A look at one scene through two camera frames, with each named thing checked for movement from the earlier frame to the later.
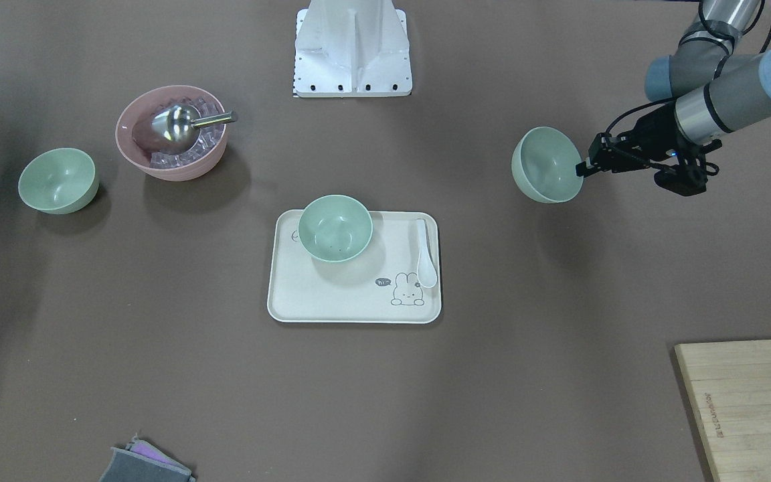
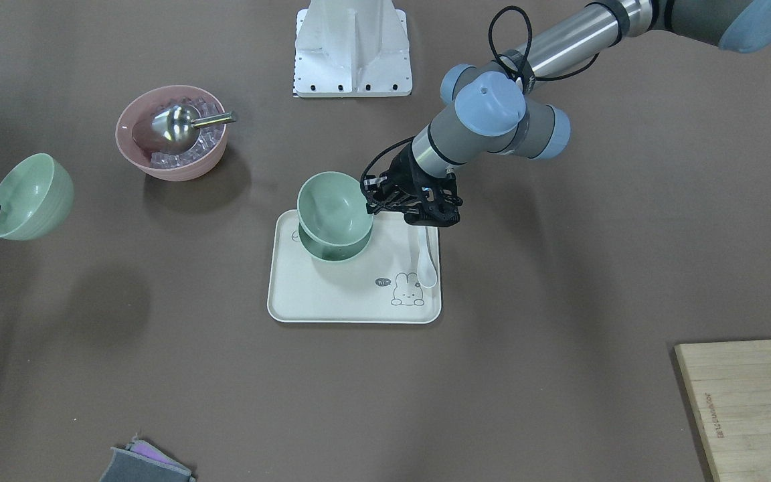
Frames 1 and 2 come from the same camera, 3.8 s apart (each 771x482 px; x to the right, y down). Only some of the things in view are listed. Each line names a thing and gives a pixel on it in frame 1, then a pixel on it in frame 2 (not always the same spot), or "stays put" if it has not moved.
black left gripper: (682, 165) to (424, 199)
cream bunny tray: (379, 286) stays put
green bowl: (543, 165) to (332, 209)
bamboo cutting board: (748, 395) stays put
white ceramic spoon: (427, 274) stays put
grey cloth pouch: (142, 462) stays put
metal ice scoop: (179, 125) stays put
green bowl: (59, 181) to (34, 198)
